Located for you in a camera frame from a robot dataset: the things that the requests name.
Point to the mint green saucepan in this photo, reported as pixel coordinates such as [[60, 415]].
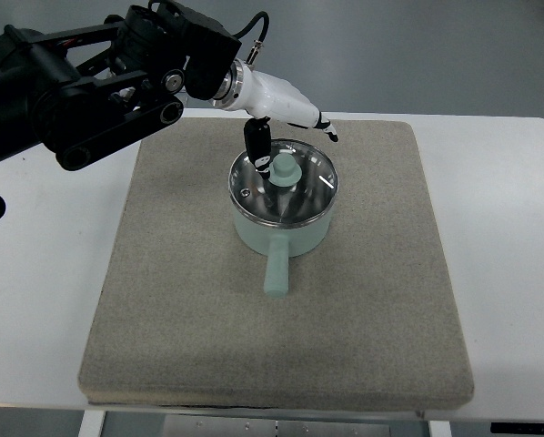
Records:
[[279, 236]]

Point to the glass lid green knob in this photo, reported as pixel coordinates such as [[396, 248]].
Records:
[[301, 188]]

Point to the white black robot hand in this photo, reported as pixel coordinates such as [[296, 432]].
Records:
[[264, 98]]

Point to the grey felt mat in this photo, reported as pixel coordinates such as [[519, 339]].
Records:
[[190, 316]]

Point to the black bar bottom right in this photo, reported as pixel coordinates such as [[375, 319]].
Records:
[[517, 428]]

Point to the metal bracket under table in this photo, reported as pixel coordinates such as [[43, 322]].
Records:
[[183, 425]]

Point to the white table leg right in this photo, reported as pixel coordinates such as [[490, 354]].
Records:
[[439, 429]]

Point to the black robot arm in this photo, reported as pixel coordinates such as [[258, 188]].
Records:
[[89, 92]]

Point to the white table leg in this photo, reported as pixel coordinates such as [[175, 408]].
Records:
[[92, 423], [439, 429]]

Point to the white table leg left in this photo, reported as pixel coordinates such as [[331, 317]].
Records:
[[92, 423]]

